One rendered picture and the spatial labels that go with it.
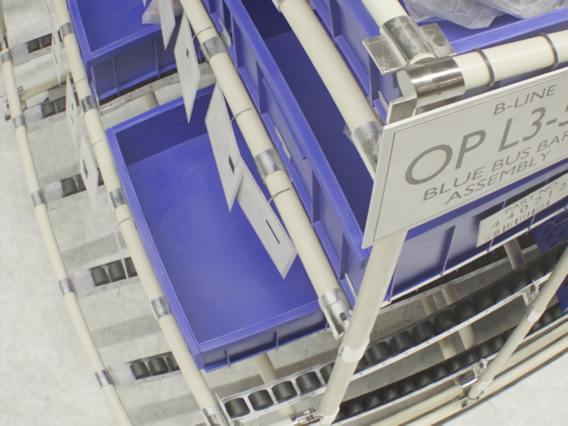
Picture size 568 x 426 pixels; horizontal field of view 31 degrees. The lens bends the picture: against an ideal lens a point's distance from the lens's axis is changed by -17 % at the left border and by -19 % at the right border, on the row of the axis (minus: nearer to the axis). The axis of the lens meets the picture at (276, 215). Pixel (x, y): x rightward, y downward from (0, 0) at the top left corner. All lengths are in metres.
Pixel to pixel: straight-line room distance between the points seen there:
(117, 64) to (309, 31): 0.77
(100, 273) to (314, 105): 0.70
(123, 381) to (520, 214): 0.91
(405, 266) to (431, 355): 1.20
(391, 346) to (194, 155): 0.41
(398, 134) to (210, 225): 0.94
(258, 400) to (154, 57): 0.57
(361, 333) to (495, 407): 1.23
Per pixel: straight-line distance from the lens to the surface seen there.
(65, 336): 2.50
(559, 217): 1.82
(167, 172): 1.81
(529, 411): 2.52
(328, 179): 1.23
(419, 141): 0.89
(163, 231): 1.77
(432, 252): 1.32
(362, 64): 1.04
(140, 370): 1.98
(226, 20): 1.51
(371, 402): 2.05
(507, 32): 0.93
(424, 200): 1.00
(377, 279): 1.16
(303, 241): 1.42
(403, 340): 1.72
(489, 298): 1.76
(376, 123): 1.04
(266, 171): 1.45
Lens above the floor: 2.35
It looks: 65 degrees down
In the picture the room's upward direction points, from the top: 6 degrees clockwise
